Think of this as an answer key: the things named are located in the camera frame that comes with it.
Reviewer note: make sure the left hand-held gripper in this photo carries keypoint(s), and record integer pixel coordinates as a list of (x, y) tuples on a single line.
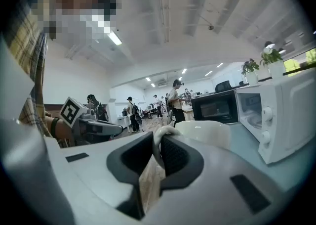
[(71, 112)]

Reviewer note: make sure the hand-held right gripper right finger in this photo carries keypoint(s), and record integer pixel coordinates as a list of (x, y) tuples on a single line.
[(222, 169)]

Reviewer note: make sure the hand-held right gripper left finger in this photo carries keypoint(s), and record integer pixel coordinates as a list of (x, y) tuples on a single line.
[(98, 169)]

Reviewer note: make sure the white ceramic mug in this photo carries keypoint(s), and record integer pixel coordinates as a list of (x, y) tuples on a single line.
[(202, 132)]

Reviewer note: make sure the white microwave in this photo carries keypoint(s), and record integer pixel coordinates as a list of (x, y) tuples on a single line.
[(284, 110)]

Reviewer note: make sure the person's left forearm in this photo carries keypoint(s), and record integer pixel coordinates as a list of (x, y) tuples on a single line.
[(63, 130)]

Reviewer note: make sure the black wristband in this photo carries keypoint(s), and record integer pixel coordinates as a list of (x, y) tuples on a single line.
[(54, 126)]

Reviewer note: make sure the black office chair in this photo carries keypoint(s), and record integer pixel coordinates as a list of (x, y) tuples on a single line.
[(223, 86)]

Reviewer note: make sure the ceiling tube light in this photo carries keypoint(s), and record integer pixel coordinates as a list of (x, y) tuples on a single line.
[(114, 38)]

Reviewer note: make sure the purple flower potted plant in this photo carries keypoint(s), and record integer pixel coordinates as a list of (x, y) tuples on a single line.
[(249, 67)]

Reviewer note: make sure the yellow plaid shirt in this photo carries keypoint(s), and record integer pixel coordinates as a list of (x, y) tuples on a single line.
[(27, 46)]

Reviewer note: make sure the white flower potted plant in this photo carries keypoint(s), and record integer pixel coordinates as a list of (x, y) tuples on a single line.
[(271, 57)]

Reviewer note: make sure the window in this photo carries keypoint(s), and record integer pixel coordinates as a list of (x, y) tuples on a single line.
[(300, 62)]

